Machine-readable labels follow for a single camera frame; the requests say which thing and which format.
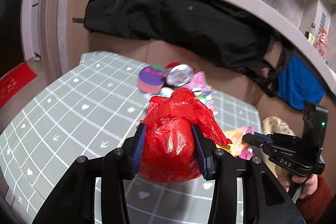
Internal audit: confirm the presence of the yellow pink wrapper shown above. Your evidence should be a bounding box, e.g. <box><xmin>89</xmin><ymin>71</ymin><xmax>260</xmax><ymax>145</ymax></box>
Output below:
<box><xmin>223</xmin><ymin>126</ymin><xmax>257</xmax><ymax>159</ymax></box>

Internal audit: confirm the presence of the black cloth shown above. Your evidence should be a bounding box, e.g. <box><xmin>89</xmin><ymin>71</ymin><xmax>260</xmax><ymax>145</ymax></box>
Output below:
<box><xmin>84</xmin><ymin>0</ymin><xmax>282</xmax><ymax>75</ymax></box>

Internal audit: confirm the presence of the red doormat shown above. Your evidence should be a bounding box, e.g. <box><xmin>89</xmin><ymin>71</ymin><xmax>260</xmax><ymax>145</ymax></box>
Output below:
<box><xmin>0</xmin><ymin>63</ymin><xmax>38</xmax><ymax>109</ymax></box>

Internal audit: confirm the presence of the person's right forearm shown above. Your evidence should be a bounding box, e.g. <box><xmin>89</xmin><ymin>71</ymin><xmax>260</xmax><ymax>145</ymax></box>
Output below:
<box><xmin>295</xmin><ymin>177</ymin><xmax>335</xmax><ymax>224</ymax></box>

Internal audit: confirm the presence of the white vented appliance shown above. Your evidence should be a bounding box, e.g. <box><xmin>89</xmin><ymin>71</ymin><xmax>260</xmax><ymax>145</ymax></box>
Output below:
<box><xmin>315</xmin><ymin>1</ymin><xmax>332</xmax><ymax>33</ymax></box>

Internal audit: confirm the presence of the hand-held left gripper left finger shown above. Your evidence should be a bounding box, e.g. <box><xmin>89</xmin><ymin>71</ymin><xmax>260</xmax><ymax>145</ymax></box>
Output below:
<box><xmin>33</xmin><ymin>124</ymin><xmax>147</xmax><ymax>224</ymax></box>

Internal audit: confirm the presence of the red plastic bag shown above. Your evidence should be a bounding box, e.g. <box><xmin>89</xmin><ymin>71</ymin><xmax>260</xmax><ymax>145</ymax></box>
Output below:
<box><xmin>139</xmin><ymin>87</ymin><xmax>233</xmax><ymax>183</ymax></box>

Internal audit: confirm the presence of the bottle with red contents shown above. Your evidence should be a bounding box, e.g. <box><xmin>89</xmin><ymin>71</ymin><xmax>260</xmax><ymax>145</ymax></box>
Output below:
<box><xmin>316</xmin><ymin>28</ymin><xmax>329</xmax><ymax>58</ymax></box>

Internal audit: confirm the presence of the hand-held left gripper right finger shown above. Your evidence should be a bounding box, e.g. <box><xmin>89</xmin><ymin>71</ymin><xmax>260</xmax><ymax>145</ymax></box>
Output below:
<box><xmin>191</xmin><ymin>124</ymin><xmax>306</xmax><ymax>224</ymax></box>

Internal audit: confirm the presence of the colourful printed wrapper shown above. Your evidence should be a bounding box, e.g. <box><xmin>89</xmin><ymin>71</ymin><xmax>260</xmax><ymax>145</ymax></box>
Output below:
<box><xmin>194</xmin><ymin>85</ymin><xmax>215</xmax><ymax>112</ymax></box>

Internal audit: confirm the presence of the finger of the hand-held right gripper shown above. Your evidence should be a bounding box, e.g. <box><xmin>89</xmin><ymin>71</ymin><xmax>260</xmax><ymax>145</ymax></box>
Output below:
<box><xmin>252</xmin><ymin>134</ymin><xmax>275</xmax><ymax>142</ymax></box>
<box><xmin>241</xmin><ymin>133</ymin><xmax>272</xmax><ymax>149</ymax></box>

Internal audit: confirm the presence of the dark bottle with label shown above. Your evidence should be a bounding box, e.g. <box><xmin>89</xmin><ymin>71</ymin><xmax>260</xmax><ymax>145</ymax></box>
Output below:
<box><xmin>304</xmin><ymin>22</ymin><xmax>315</xmax><ymax>44</ymax></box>

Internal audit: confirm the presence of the blue towel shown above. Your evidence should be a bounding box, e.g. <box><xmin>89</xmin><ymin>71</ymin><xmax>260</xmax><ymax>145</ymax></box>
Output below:
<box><xmin>276</xmin><ymin>55</ymin><xmax>327</xmax><ymax>111</ymax></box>

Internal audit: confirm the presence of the black strap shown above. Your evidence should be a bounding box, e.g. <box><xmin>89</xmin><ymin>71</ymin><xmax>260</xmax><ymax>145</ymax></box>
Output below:
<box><xmin>252</xmin><ymin>48</ymin><xmax>293</xmax><ymax>98</ymax></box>

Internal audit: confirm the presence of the pale yellow plastic bag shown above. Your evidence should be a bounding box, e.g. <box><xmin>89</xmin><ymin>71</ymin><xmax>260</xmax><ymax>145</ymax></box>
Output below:
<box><xmin>261</xmin><ymin>116</ymin><xmax>296</xmax><ymax>190</ymax></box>

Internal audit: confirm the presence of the black refrigerator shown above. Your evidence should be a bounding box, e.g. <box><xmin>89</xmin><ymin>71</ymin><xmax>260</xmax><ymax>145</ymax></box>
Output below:
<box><xmin>0</xmin><ymin>0</ymin><xmax>36</xmax><ymax>77</ymax></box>

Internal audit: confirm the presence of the brown cardboard panel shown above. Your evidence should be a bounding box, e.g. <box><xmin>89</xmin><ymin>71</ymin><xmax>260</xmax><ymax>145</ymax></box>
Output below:
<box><xmin>66</xmin><ymin>0</ymin><xmax>336</xmax><ymax>132</ymax></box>

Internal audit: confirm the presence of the person's right hand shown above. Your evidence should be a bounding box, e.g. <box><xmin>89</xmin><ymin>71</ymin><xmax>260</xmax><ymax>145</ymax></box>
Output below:
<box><xmin>291</xmin><ymin>175</ymin><xmax>319</xmax><ymax>200</ymax></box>

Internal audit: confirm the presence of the crushed aluminium can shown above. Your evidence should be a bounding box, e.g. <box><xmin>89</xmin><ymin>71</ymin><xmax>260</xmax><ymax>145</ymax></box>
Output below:
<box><xmin>164</xmin><ymin>63</ymin><xmax>196</xmax><ymax>88</ymax></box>

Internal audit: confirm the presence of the green checked tablecloth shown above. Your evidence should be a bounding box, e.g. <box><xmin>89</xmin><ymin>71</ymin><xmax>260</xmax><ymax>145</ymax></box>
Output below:
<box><xmin>0</xmin><ymin>51</ymin><xmax>263</xmax><ymax>224</ymax></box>

